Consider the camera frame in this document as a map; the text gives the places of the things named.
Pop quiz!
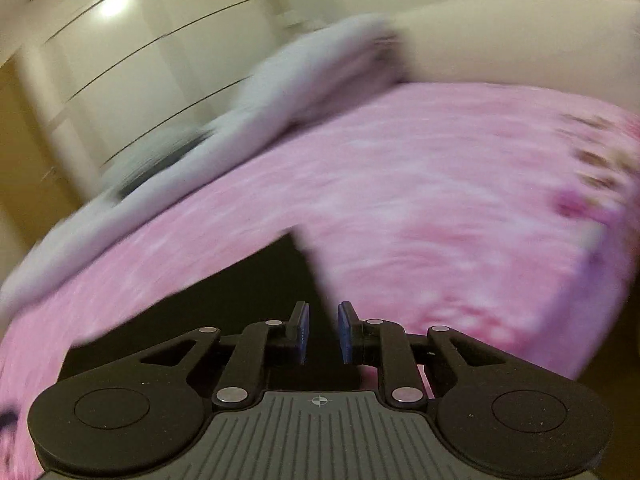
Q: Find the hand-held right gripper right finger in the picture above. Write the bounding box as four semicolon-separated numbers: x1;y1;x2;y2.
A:
336;301;506;405

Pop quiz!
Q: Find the black garment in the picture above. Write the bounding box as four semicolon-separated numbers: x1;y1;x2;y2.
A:
60;230;361;396

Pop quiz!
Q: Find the pink rose print blanket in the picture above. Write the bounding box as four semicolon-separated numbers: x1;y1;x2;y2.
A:
0;82;640;480

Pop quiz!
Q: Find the white quilted pillow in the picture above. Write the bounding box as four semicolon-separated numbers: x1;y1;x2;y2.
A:
395;0;640;111

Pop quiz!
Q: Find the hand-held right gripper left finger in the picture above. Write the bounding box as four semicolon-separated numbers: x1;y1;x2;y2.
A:
137;301;311;406

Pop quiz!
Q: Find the grey ribbed pillow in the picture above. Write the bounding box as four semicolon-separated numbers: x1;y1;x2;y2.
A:
112;127;211;198

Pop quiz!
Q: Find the white wardrobe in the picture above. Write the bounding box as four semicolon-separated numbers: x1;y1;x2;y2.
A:
15;0;281;181

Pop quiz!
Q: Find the grey striped duvet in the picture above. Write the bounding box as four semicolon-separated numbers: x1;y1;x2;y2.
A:
0;15;406;311

